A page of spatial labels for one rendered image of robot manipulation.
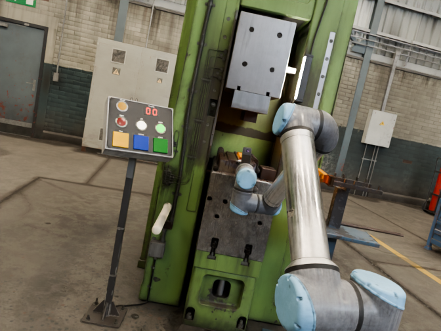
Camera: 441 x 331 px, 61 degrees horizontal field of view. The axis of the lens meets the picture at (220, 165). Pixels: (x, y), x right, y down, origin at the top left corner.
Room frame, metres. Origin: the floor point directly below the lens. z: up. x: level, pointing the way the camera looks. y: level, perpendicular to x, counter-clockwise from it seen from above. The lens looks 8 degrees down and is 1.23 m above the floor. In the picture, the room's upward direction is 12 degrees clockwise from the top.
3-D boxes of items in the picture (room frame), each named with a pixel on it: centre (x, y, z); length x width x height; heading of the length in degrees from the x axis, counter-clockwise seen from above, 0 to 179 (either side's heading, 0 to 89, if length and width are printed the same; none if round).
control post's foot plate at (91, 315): (1.96, 0.46, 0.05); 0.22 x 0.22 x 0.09; 2
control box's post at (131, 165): (1.96, 0.46, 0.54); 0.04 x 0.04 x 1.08; 2
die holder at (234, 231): (2.29, -0.14, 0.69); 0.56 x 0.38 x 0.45; 2
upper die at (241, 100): (2.27, -0.08, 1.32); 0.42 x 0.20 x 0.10; 2
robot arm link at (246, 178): (1.73, -0.13, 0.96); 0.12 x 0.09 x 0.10; 2
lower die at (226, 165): (2.27, -0.08, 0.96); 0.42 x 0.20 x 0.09; 2
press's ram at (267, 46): (2.28, -0.13, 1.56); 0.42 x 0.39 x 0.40; 2
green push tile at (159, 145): (1.89, 0.32, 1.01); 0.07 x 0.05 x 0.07; 118
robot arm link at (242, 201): (1.73, -0.14, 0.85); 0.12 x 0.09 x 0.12; 105
